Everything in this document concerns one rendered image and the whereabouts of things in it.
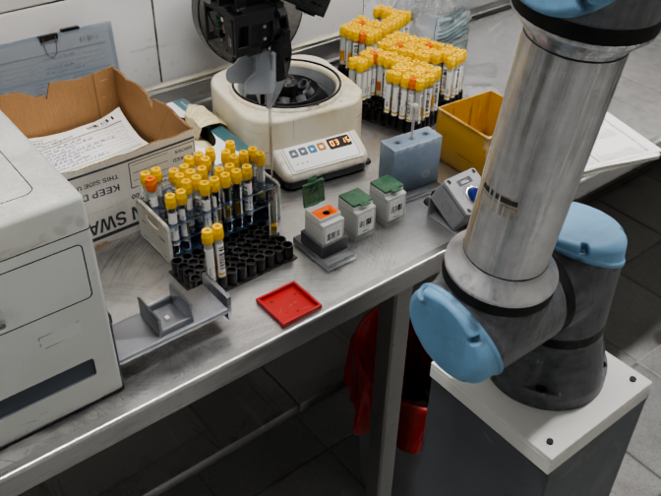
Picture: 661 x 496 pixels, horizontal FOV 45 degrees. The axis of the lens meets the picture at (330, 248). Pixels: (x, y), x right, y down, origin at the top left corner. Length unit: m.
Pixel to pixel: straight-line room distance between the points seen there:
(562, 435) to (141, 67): 1.04
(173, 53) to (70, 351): 0.81
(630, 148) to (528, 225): 0.88
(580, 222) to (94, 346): 0.58
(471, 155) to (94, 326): 0.74
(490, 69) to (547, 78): 1.21
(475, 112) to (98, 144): 0.68
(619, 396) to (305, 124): 0.69
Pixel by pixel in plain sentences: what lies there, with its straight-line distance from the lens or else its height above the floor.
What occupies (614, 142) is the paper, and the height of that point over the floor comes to 0.89.
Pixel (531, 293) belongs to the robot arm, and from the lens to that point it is 0.79.
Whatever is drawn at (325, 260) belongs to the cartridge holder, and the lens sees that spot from 1.20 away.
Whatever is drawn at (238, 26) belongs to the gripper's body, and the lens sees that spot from 1.00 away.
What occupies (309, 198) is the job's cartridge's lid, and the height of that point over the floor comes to 0.97.
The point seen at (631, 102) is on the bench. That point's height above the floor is 0.87.
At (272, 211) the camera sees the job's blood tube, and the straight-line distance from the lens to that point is 1.21.
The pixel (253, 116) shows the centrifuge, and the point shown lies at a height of 0.99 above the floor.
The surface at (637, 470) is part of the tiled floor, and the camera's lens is 2.20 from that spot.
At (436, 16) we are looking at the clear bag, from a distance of 1.81.
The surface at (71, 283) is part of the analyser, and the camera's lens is 0.92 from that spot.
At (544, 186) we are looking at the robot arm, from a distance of 0.71.
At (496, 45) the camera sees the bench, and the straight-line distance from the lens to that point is 1.99.
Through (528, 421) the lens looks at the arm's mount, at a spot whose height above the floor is 0.90.
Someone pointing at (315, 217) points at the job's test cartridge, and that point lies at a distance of 1.19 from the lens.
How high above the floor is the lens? 1.64
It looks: 38 degrees down
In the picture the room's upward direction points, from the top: 1 degrees clockwise
